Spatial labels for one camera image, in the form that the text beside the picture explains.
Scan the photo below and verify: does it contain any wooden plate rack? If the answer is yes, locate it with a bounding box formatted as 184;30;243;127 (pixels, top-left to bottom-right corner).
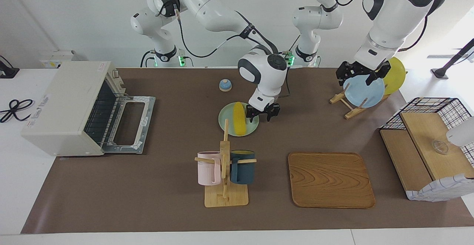
330;83;391;120

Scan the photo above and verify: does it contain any white box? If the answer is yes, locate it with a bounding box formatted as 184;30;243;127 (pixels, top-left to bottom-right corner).
39;50;87;69

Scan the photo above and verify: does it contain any wire shelf with wooden boards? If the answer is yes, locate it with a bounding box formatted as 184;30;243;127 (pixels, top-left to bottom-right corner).
380;97;474;202

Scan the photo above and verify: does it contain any light blue round plate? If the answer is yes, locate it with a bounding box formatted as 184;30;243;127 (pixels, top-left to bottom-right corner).
343;75;385;108

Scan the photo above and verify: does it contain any pink mug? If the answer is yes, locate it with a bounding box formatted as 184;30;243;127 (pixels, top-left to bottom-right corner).
197;151;222;186

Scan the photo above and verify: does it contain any beige toaster oven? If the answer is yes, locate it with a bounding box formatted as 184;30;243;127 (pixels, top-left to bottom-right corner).
20;61;156;157

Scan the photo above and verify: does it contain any brown table mat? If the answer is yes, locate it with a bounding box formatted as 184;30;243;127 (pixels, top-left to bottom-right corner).
20;67;474;234

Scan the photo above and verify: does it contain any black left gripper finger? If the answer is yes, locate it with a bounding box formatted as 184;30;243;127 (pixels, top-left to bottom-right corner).
336;63;350;86
367;66;392;86

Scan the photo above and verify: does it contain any small clear glass bowl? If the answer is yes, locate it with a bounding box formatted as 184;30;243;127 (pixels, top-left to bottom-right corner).
431;140;450;155

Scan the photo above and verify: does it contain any dark blue mug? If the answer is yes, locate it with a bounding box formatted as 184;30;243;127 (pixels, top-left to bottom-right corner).
230;150;256;185

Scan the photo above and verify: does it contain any yellow corn cob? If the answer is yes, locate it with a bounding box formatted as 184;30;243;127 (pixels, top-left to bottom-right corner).
233;102;247;135

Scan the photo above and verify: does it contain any black clamp stand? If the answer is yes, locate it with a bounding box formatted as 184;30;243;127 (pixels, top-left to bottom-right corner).
0;55;20;79

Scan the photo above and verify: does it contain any coiled black cable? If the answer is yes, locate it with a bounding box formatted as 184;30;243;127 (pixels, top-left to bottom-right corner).
0;99;34;123

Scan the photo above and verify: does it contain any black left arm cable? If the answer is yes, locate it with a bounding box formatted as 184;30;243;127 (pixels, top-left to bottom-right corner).
311;0;460;53

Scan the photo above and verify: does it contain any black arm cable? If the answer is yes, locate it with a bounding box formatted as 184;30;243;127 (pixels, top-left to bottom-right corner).
311;0;460;53
140;8;291;99

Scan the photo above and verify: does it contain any black angled pole stand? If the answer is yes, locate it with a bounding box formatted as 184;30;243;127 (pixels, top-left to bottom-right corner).
431;38;474;80

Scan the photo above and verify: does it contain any white rounded object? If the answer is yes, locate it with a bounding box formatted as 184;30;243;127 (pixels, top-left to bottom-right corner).
446;116;474;148

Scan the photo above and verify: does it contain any brown wooden tray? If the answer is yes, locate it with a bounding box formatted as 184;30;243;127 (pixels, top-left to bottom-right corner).
288;152;376;209

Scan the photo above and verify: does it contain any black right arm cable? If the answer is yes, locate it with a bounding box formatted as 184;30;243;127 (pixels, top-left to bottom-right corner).
140;8;291;99

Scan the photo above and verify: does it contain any pale green round plate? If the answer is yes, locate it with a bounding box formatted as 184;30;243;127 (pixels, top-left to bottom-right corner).
218;103;260;137

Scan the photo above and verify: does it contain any yellow round plate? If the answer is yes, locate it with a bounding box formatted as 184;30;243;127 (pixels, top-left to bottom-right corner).
381;57;407;95

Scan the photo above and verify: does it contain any wooden mug tree stand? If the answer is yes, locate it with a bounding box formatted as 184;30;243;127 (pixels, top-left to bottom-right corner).
194;118;257;208

